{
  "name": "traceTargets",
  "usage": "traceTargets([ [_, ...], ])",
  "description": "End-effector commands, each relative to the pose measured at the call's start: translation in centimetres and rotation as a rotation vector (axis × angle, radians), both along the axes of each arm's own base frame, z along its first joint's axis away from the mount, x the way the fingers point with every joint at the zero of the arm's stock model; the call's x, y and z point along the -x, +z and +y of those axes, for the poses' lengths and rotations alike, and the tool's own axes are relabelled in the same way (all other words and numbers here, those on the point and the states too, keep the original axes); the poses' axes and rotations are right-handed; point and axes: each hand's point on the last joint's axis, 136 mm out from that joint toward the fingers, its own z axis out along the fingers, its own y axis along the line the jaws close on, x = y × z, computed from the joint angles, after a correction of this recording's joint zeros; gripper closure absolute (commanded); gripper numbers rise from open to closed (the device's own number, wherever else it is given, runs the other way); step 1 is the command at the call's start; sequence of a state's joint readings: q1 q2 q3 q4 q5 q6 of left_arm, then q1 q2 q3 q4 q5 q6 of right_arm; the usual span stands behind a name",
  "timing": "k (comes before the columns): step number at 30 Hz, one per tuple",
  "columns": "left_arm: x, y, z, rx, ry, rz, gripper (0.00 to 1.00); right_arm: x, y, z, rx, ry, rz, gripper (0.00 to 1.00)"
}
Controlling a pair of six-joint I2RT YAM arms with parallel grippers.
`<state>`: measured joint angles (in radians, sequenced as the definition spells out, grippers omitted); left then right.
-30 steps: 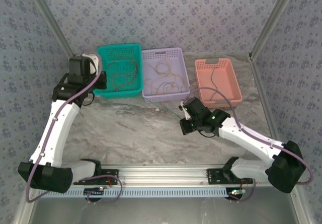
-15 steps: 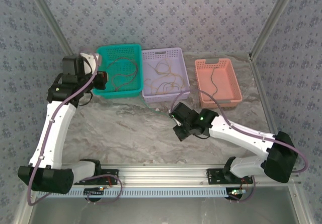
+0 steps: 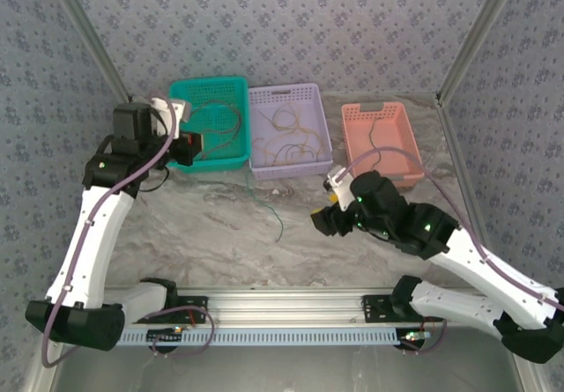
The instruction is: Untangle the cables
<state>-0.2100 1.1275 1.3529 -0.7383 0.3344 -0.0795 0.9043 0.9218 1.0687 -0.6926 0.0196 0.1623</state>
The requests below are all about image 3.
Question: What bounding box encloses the aluminium table edge rail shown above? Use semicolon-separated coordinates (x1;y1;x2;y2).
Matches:
434;94;490;243

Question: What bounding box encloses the small black circuit board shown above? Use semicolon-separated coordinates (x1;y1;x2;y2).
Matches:
146;326;185;354
397;328;432;354

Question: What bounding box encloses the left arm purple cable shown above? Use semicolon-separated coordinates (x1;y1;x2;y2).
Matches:
41;92;216;369

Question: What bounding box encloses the light blue slotted cable duct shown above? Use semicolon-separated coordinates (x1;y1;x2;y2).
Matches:
117;327;401;348

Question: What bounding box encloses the teal plastic basket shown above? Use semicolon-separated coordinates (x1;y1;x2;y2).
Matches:
168;76;253;174

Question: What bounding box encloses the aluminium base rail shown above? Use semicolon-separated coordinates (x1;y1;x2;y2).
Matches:
175;288;446;326

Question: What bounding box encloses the purple plastic basket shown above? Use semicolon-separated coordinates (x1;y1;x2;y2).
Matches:
248;82;335;181

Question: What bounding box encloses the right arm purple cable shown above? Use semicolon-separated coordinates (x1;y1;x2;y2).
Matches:
343;146;564;354

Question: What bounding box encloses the pink plastic basket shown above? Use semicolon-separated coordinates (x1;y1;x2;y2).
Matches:
341;100;426;189

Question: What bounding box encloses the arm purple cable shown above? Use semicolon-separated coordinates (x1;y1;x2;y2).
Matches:
343;146;564;354
41;92;216;369

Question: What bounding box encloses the grey metal panel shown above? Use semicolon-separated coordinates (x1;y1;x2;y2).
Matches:
24;323;550;392

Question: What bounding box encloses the thin tan wire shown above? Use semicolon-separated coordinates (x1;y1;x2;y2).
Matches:
256;102;305;146
252;127;332;169

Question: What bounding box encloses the right black mount plate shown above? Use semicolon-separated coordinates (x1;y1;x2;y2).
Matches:
361;293;444;325

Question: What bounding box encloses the black mount plate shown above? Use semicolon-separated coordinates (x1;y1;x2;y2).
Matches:
127;293;210;325
361;293;444;325

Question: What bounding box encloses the left gripper thin black cable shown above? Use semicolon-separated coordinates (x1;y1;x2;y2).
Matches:
139;166;172;193

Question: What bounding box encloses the thin green wire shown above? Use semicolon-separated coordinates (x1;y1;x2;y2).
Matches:
243;172;286;244

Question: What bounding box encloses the left black mount plate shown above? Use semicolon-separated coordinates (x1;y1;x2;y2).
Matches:
127;293;210;325

